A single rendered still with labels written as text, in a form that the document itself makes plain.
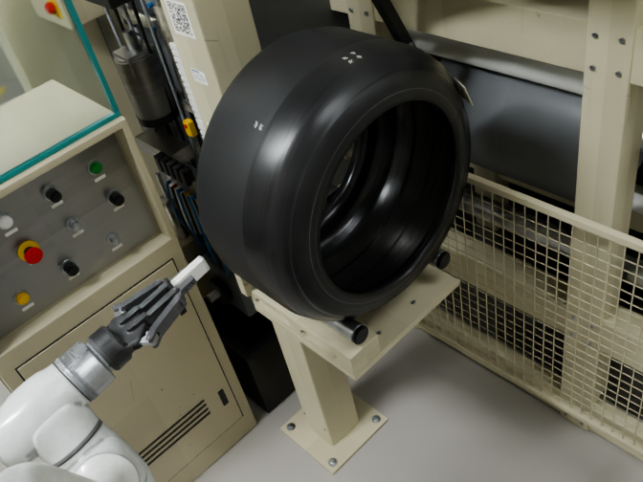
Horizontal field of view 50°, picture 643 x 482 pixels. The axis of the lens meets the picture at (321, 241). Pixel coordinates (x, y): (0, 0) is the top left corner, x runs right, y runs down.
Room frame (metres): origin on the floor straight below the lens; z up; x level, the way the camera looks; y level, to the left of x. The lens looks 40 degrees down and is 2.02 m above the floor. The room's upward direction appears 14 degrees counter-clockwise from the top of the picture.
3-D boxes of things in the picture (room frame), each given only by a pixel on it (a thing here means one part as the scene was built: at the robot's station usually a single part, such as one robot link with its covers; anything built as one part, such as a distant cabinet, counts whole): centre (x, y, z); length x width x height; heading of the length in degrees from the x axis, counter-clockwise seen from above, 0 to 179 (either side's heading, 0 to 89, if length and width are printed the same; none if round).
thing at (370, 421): (1.41, 0.11, 0.01); 0.27 x 0.27 x 0.02; 35
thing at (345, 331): (1.12, 0.06, 0.90); 0.35 x 0.05 x 0.05; 35
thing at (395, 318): (1.21, -0.05, 0.80); 0.37 x 0.36 x 0.02; 125
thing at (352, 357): (1.13, 0.07, 0.83); 0.36 x 0.09 x 0.06; 35
